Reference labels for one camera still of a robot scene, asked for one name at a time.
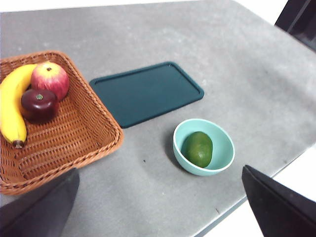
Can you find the red yellow apple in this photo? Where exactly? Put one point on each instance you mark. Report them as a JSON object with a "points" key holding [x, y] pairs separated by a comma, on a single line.
{"points": [[50, 79]]}

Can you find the brown wicker basket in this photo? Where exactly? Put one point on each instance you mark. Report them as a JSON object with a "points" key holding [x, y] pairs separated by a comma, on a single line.
{"points": [[74, 138]]}

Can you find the dark rectangular tray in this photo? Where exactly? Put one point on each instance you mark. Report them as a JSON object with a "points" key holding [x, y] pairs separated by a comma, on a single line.
{"points": [[148, 93]]}

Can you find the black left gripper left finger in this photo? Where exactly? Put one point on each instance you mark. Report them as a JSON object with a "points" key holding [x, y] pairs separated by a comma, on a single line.
{"points": [[39, 214]]}

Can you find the dark red apple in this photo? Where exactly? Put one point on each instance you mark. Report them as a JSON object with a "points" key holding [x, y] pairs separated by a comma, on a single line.
{"points": [[39, 108]]}

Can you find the yellow banana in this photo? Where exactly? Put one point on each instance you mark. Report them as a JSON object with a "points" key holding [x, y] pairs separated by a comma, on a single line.
{"points": [[12, 103]]}

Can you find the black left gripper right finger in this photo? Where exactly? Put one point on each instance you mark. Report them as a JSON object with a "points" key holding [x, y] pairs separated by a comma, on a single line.
{"points": [[284, 212]]}

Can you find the black frame structure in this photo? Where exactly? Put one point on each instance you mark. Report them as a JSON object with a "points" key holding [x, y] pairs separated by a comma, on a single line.
{"points": [[301, 22]]}

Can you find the green avocado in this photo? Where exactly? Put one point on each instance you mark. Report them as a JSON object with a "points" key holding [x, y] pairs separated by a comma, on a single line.
{"points": [[198, 150]]}

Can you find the teal bowl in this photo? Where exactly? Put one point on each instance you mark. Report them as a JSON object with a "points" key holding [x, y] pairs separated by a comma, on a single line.
{"points": [[223, 148]]}

